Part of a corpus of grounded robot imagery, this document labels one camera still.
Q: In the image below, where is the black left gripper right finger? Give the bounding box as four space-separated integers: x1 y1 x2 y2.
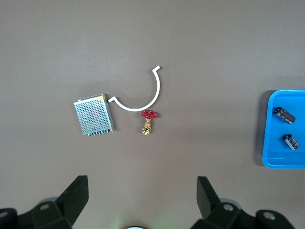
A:
190 176 294 229

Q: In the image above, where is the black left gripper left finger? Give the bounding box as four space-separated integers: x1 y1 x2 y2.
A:
0 175 90 229

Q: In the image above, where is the short dark electrolytic capacitor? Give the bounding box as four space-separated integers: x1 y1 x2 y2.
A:
283 134 301 151

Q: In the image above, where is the long dark electrolytic capacitor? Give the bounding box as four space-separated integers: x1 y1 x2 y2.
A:
273 106 296 125

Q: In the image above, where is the blue plastic tray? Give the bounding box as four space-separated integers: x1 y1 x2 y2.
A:
262 89 305 169

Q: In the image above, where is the metal mesh power supply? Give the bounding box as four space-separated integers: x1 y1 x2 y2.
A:
73 93 116 137

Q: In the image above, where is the brass valve red handwheel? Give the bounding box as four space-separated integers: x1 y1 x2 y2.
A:
141 109 159 135

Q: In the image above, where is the white curved plastic clip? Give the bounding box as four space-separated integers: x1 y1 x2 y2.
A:
107 65 162 112

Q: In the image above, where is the brown table mat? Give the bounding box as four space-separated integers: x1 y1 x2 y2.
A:
0 0 305 229

